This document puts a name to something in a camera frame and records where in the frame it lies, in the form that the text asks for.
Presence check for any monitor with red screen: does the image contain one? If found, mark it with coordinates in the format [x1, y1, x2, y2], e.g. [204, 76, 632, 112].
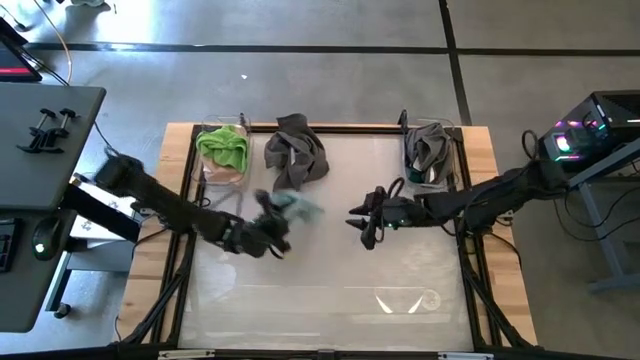
[0, 22, 44, 84]

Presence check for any yellow floor cable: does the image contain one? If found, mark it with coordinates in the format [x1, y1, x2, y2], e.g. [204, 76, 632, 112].
[30, 0, 74, 85]

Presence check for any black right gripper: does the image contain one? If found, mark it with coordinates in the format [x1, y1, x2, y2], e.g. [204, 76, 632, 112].
[344, 194, 431, 250]

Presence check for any white equipment box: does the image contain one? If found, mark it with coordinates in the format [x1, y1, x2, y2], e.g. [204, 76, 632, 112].
[68, 172, 146, 242]

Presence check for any light teal towel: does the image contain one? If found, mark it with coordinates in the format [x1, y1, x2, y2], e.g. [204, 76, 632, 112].
[269, 191, 326, 225]

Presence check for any gray metal stand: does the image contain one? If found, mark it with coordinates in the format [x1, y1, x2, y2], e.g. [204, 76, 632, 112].
[568, 137, 640, 294]

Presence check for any dark gray desk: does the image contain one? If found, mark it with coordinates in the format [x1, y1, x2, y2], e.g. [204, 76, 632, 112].
[0, 82, 136, 334]

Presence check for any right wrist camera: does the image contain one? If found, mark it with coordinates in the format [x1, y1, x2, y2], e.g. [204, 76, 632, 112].
[362, 185, 389, 211]

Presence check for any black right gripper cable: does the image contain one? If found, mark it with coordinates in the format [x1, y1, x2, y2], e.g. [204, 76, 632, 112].
[372, 176, 407, 245]

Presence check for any clear plastic basket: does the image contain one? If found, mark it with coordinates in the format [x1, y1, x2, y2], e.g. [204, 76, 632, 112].
[193, 114, 255, 190]
[399, 113, 459, 195]

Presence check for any black aluminium table frame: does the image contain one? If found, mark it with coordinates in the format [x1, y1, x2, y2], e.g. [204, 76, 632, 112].
[114, 122, 539, 360]

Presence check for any peach pink towel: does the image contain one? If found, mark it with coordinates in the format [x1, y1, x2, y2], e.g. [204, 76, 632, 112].
[202, 162, 249, 187]

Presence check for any black screw clamp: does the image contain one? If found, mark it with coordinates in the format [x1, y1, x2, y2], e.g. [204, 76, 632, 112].
[14, 108, 59, 155]
[28, 107, 81, 141]

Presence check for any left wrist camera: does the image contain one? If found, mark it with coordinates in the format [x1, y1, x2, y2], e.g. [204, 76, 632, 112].
[253, 188, 275, 214]

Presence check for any black keyboard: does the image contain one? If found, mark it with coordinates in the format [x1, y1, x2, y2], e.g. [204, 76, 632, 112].
[0, 218, 22, 274]

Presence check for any dark gray towel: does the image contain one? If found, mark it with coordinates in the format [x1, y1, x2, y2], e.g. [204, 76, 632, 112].
[403, 122, 455, 185]
[263, 112, 331, 194]

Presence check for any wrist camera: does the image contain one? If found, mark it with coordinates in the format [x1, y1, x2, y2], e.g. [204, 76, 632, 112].
[253, 188, 275, 214]
[362, 185, 389, 211]

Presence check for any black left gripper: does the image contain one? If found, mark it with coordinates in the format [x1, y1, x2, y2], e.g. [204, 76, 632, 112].
[222, 212, 292, 260]

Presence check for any computer tower with RGB lights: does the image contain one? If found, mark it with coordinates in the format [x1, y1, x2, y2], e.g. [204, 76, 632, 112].
[535, 89, 640, 166]

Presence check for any black computer mouse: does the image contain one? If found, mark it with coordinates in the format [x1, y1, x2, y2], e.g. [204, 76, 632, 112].
[31, 217, 64, 262]

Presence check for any lime green towel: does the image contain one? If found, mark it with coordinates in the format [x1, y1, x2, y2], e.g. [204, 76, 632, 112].
[195, 124, 250, 174]

